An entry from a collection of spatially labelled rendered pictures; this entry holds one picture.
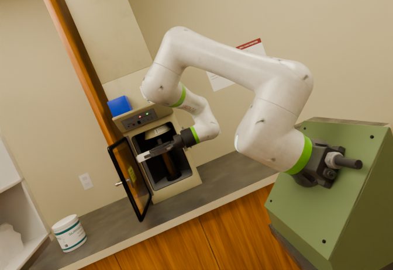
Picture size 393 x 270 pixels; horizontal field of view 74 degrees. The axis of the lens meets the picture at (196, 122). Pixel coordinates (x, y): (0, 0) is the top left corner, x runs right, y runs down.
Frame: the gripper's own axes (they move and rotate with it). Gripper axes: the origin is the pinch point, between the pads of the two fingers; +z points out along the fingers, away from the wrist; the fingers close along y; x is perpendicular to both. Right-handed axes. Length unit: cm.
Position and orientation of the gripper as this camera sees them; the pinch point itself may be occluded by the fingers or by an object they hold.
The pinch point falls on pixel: (144, 156)
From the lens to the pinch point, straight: 130.7
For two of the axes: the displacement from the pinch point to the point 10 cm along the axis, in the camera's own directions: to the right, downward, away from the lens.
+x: 3.8, 9.2, 1.1
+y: 1.2, 0.7, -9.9
